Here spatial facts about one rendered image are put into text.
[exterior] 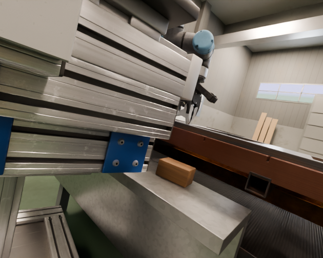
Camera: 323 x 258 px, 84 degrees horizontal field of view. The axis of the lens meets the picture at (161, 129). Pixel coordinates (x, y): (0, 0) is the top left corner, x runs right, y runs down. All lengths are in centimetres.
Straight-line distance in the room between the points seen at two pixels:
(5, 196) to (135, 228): 41
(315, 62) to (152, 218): 854
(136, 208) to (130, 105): 50
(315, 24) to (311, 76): 319
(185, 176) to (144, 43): 35
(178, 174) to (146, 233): 28
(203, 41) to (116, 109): 50
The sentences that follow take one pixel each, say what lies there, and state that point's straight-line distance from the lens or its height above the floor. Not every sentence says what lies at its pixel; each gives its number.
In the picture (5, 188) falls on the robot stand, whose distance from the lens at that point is 58.
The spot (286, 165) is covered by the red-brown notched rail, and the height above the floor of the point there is 82.
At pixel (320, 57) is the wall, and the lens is 891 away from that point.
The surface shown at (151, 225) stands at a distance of 69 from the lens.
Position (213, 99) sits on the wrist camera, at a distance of 75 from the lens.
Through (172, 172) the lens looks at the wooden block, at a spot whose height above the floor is 71.
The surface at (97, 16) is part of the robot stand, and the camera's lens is 29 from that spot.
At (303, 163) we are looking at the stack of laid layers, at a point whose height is 83.
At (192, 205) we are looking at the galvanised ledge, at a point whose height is 68.
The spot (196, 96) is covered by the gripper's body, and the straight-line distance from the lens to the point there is 79.
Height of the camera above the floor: 86
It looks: 5 degrees down
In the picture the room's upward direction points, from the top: 15 degrees clockwise
